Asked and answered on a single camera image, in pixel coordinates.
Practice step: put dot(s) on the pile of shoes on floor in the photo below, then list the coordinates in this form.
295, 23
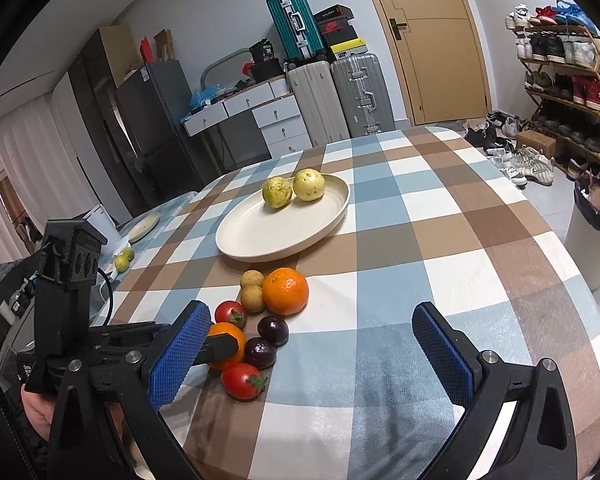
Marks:
520, 160

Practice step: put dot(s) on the blue plastic bag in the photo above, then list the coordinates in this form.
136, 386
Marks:
205, 99

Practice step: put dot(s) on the person's left hand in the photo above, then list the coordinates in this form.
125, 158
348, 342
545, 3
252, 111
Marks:
36, 410

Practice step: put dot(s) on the white desk with drawers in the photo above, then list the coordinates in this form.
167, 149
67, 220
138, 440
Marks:
280, 120

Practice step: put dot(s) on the small green lime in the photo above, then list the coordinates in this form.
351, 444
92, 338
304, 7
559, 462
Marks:
128, 253
122, 262

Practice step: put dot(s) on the brown longan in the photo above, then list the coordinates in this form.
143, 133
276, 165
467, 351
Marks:
252, 301
253, 279

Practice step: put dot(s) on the beige suitcase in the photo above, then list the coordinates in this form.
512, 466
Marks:
317, 105

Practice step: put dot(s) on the red tomato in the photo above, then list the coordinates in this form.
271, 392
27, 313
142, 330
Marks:
240, 381
228, 311

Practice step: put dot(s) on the small cream plate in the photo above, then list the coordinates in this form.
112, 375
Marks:
144, 226

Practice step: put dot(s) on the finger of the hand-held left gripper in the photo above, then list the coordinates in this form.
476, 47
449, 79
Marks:
226, 346
130, 330

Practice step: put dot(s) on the red black shoe box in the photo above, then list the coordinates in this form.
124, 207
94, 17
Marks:
336, 29

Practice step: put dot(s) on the light blue checked cloth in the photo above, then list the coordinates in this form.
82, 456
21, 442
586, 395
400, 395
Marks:
172, 207

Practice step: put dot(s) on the yellow smooth guava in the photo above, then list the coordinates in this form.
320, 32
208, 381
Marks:
308, 185

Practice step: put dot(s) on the dark purple round fruit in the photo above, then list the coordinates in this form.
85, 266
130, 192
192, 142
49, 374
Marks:
273, 330
260, 354

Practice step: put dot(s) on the cardboard box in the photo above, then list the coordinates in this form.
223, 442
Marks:
536, 144

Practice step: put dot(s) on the grey curved tube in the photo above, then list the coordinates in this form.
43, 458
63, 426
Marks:
220, 60

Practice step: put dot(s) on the rows of shoes on rack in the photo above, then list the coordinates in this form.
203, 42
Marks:
555, 47

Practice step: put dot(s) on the person's left forearm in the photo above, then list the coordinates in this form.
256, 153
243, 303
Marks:
7, 452

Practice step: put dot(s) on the orange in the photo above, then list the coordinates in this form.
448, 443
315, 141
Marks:
285, 292
225, 329

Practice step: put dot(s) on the cream round plate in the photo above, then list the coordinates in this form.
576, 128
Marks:
280, 232

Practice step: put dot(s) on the dark grey fridge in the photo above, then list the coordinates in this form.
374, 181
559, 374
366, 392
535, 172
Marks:
155, 120

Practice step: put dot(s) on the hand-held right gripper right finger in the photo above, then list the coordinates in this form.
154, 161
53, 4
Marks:
442, 355

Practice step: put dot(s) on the white curtain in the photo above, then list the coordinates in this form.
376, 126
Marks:
30, 160

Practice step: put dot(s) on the white box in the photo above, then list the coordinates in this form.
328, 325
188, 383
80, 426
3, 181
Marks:
100, 220

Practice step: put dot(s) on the silver suitcase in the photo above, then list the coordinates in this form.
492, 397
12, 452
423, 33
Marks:
362, 95

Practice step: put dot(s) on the dark brown wardrobe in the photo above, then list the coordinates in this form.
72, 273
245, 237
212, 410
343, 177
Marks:
92, 105

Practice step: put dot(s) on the green wrinkled guava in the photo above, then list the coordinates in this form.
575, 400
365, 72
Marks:
276, 193

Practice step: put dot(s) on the black carton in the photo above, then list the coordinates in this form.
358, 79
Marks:
264, 57

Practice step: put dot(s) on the yellow black shoe box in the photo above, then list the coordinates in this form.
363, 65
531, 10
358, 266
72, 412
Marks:
350, 48

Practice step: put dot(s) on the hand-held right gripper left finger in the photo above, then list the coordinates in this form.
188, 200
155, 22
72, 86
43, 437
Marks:
180, 355

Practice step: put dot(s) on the wooden door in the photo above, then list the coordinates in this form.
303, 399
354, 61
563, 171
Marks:
430, 60

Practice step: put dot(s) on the teal suitcase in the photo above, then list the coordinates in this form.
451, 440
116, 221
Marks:
292, 25

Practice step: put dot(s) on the white trash bin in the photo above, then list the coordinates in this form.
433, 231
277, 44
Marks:
587, 255

